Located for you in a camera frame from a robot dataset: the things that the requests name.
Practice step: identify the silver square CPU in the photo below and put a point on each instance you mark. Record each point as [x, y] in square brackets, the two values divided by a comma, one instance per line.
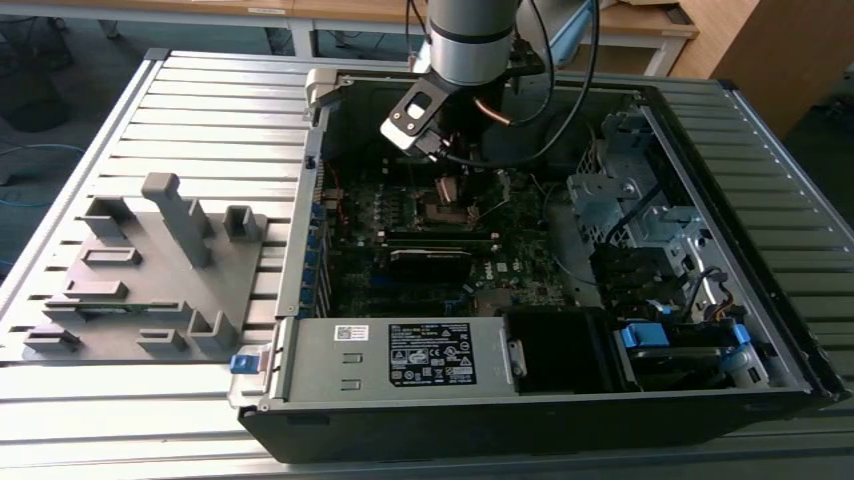
[448, 189]

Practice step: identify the RAM slot black clips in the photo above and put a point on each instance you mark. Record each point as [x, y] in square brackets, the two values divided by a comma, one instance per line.
[434, 231]
[434, 241]

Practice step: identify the RAM slot white clips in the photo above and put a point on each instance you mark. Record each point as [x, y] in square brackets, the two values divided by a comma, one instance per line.
[434, 235]

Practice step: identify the silver metal drive cage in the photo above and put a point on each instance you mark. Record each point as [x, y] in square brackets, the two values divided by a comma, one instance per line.
[600, 192]

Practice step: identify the green motherboard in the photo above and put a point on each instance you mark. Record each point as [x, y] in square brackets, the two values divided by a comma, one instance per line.
[527, 250]

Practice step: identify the black graphics card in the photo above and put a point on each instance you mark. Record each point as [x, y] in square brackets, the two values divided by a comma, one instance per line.
[430, 272]

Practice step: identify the black fan shroud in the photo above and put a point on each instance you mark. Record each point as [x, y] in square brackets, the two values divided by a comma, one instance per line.
[554, 350]

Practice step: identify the wooden cabinet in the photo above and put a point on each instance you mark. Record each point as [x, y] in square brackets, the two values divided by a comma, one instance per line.
[787, 60]

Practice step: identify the silver power supply unit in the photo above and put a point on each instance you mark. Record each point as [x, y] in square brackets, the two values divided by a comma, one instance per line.
[313, 360]

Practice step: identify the grey parts rack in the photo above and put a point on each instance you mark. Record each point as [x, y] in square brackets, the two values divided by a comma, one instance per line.
[160, 300]

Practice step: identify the black hard disk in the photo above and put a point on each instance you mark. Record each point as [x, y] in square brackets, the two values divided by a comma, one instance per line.
[674, 367]

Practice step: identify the blue case latch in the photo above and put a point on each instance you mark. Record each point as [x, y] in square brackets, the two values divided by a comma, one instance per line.
[241, 364]

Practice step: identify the small blue plastic clip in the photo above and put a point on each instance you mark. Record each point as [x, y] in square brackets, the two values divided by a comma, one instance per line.
[742, 334]

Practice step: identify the black open PC case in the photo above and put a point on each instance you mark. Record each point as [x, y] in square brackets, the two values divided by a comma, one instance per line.
[467, 435]

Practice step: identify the black office chair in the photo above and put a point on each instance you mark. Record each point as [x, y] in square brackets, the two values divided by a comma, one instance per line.
[33, 100]

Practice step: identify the green RAM stick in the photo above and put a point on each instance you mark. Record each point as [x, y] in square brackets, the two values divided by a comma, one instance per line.
[107, 310]

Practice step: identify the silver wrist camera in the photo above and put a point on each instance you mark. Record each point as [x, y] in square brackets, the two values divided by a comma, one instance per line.
[416, 125]

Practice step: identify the wooden desk white frame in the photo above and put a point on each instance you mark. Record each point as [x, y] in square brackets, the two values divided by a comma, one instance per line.
[640, 27]
[200, 13]

